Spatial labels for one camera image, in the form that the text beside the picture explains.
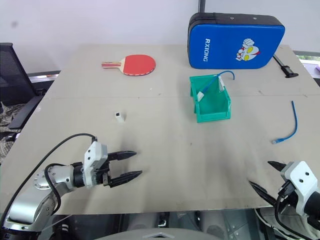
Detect red table tennis paddle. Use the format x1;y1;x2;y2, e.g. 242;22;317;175
101;54;157;77

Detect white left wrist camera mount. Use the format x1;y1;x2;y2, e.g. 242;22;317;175
83;141;109;189

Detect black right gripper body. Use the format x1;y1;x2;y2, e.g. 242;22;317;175
276;180;304;214

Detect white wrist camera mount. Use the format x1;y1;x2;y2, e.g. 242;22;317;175
279;160;320;216
83;141;109;189

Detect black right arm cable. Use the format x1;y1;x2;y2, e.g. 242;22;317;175
274;186;320;237

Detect black bar clamp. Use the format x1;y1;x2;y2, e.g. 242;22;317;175
272;54;299;79

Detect blue black kick pad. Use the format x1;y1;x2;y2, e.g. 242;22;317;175
187;12;286;70

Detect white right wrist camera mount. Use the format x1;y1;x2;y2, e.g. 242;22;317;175
279;160;320;216

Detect black mesh office chair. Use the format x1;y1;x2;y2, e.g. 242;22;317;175
0;42;62;130

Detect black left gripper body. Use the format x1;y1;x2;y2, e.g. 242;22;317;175
94;159;112;187

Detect blue cable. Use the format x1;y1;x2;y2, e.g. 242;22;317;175
201;71;236;94
271;100;299;145

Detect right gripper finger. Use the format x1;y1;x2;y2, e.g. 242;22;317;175
267;160;287;174
248;180;279;208

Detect camouflage patterned cloth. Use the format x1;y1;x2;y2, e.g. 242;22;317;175
0;101;26;165

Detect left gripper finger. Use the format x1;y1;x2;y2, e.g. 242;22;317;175
109;170;143;189
107;150;137;162

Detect green plastic storage bin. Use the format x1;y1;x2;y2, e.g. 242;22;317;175
189;74;232;124

